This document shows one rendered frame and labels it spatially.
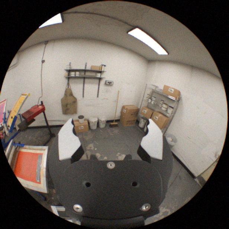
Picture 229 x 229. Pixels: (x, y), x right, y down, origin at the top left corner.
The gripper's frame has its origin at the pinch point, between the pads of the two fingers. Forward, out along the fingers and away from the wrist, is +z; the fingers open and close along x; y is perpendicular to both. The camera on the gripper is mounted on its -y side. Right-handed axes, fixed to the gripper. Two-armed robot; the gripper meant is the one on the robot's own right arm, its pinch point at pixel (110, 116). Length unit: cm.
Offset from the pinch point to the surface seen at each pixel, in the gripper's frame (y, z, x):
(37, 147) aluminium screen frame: 56, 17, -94
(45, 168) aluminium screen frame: 60, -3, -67
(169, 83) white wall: -20, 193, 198
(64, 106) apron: 65, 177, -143
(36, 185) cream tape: 63, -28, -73
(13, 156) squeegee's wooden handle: 47, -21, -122
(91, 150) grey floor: 162, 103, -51
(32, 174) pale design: 61, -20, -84
